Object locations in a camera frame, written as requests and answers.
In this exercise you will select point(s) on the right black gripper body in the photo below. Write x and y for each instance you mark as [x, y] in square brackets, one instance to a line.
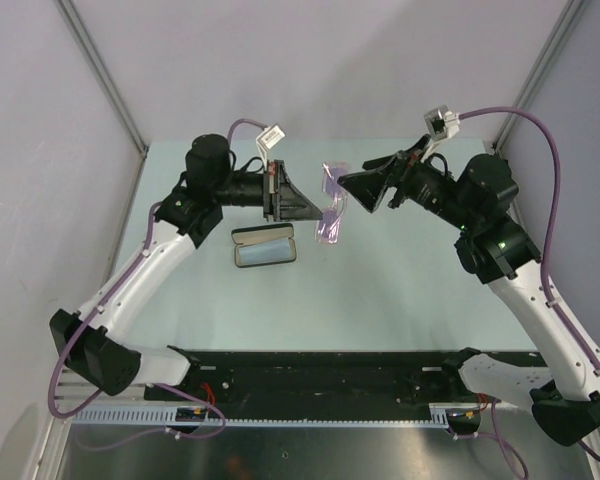
[409, 168]

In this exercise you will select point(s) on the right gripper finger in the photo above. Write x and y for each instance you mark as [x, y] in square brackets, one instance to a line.
[370, 185]
[392, 162]

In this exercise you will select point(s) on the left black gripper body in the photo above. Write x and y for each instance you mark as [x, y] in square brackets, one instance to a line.
[270, 196]

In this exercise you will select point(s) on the pink frame purple sunglasses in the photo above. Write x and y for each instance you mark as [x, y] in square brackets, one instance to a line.
[328, 227]

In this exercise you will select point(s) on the black glasses case beige lining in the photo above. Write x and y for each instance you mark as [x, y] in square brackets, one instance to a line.
[243, 237]

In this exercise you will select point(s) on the light blue cleaning cloth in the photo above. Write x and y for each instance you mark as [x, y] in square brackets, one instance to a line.
[267, 252]

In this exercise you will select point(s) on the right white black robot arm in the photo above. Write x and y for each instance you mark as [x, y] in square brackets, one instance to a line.
[563, 396]

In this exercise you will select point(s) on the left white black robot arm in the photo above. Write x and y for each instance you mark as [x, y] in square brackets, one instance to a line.
[92, 341]

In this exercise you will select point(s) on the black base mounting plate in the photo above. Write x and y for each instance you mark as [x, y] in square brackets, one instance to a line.
[321, 381]

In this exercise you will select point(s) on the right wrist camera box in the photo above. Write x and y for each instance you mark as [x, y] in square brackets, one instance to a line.
[442, 125]

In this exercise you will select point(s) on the right aluminium frame post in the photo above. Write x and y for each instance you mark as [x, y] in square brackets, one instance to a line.
[562, 30]

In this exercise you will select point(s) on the aluminium frame post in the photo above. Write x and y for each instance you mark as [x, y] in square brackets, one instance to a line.
[562, 30]
[96, 63]

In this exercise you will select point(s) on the grey slotted cable duct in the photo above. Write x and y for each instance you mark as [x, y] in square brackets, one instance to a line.
[426, 416]

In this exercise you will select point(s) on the left aluminium frame post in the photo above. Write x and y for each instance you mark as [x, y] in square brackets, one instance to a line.
[96, 63]

